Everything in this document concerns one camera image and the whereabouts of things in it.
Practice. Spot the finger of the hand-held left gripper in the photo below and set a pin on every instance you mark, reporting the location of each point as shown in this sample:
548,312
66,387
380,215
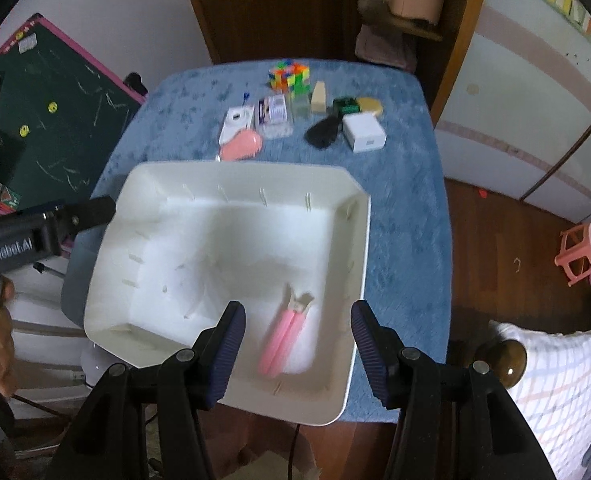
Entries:
92,212

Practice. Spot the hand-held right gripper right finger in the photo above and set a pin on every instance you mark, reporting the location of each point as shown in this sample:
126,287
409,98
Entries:
370,355

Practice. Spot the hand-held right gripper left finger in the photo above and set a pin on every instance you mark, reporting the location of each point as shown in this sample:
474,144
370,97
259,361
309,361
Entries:
225,355

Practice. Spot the pink clip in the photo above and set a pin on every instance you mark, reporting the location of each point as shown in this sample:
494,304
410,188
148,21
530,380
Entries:
283,335

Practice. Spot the white plastic bin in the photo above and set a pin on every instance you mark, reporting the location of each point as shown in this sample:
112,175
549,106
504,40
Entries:
200,240

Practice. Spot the pink hair brush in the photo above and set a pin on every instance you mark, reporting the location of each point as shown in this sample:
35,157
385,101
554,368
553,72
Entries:
241,146

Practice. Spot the white device box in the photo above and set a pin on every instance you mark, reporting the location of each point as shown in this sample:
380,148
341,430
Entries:
236,121

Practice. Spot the clear case with label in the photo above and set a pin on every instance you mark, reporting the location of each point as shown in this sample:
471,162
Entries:
275,116

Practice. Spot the white square box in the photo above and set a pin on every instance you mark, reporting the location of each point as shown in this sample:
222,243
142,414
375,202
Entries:
364,132

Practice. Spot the multicoloured puzzle cube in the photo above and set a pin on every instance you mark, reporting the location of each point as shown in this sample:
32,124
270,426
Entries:
289,77

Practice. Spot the dark green block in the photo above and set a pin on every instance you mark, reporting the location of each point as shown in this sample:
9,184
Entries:
345,106

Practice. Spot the person's left hand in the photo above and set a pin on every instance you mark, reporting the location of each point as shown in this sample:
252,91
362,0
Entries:
2,340

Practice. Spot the white cabinet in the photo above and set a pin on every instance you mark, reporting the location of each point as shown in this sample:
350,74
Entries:
40,320

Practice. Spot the pink framed chalkboard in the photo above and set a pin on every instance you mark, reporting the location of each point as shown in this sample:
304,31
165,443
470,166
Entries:
70,125

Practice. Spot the black easel knob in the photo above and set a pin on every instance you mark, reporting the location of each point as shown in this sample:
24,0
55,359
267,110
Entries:
136,87

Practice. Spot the brown round knob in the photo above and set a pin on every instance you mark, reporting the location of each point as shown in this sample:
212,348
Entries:
511,362

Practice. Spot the blue tablecloth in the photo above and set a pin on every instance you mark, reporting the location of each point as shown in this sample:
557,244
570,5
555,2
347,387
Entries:
400,210

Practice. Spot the small white hook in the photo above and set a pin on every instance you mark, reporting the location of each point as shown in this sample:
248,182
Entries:
517,266

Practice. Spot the checkered cloth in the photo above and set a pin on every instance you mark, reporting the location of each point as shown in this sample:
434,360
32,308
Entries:
565,400

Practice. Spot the pink plastic stool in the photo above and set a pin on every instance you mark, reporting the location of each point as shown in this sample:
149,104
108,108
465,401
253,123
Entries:
578,252

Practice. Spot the small clear plastic box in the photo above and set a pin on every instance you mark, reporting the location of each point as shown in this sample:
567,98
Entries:
301,106

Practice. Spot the yellow round sponge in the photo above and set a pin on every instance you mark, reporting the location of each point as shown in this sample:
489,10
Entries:
370,106

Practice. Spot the beige wedge sponge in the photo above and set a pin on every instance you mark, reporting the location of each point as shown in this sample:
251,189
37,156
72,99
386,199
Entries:
319,100

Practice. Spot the brown wooden door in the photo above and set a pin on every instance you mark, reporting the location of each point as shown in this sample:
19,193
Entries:
265,10

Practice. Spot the white wardrobe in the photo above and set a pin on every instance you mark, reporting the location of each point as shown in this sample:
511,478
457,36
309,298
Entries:
525,110

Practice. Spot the pink folded cloth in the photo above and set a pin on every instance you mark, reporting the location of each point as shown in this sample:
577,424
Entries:
383,50

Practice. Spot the wooden shelf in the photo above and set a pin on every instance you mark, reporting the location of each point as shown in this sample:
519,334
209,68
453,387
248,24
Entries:
405,27

